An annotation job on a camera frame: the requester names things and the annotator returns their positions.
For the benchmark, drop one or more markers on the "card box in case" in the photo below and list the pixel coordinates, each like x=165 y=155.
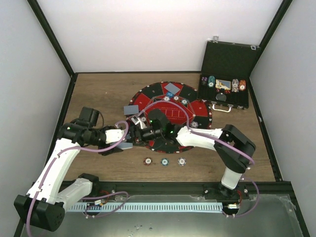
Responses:
x=222 y=84

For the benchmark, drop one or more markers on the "teal chips in case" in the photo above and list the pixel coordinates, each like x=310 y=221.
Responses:
x=211 y=81

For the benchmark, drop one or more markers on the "light blue slotted rail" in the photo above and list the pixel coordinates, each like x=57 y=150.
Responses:
x=208 y=207

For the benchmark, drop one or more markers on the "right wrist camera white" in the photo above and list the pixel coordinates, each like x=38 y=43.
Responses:
x=138 y=122

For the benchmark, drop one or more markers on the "dealt blue playing card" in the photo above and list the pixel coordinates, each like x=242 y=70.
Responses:
x=130 y=110

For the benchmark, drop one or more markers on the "red poker chip stack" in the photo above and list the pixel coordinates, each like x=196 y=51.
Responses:
x=147 y=161

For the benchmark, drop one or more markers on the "black poker chip case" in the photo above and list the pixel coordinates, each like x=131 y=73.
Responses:
x=227 y=61

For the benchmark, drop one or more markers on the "black round button in case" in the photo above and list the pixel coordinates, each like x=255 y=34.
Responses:
x=221 y=97

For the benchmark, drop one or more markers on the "grey chips in case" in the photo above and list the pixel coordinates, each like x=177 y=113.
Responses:
x=235 y=86

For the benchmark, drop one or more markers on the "orange chips in case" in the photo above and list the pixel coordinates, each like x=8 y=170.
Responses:
x=242 y=85

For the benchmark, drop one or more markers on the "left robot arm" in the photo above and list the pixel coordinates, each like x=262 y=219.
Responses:
x=45 y=204

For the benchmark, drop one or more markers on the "round red black poker mat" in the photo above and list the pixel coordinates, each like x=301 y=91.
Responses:
x=151 y=97

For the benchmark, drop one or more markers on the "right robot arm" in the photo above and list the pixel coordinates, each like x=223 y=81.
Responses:
x=232 y=146

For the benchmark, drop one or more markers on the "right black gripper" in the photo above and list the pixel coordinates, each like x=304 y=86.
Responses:
x=133 y=131

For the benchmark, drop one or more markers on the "teal poker chip stack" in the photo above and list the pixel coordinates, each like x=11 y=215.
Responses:
x=164 y=162

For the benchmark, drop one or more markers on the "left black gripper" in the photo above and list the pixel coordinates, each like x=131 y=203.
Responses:
x=111 y=150

